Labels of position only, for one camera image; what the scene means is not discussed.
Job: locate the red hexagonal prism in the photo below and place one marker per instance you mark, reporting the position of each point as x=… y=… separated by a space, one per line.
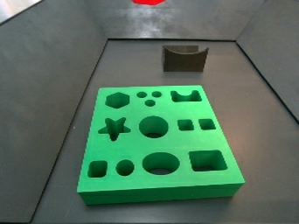
x=148 y=2

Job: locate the green foam shape-sorter block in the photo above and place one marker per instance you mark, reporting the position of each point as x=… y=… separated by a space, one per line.
x=156 y=148

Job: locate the black curved holder stand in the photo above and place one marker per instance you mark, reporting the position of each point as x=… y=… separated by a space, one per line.
x=182 y=58

